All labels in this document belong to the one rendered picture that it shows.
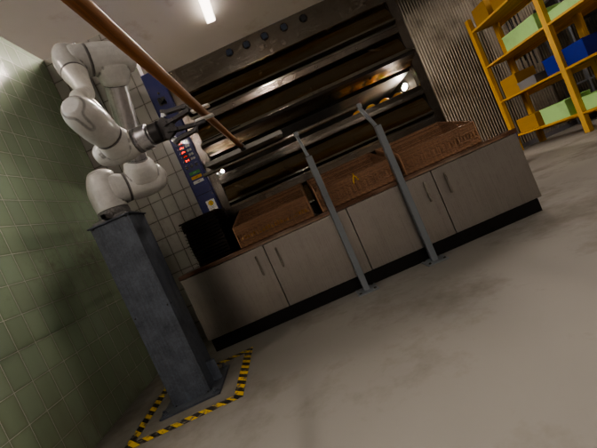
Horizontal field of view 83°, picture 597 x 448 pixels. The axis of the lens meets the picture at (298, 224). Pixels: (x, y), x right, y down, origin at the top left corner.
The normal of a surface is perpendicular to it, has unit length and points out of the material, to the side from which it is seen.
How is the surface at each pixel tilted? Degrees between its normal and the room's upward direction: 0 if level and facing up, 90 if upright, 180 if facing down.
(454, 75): 90
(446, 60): 90
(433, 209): 90
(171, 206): 90
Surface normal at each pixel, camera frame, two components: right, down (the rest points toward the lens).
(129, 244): 0.06, 0.02
